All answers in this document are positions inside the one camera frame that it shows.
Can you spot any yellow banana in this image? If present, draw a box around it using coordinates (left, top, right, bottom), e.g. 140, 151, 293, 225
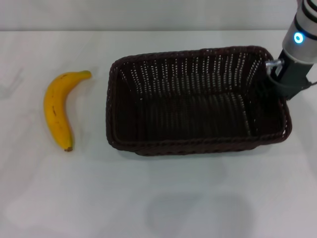
44, 70, 93, 152

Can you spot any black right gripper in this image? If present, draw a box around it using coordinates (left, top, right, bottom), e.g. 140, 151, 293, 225
256, 48, 314, 101

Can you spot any black woven basket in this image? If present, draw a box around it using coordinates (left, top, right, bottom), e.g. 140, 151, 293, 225
106, 45, 293, 157

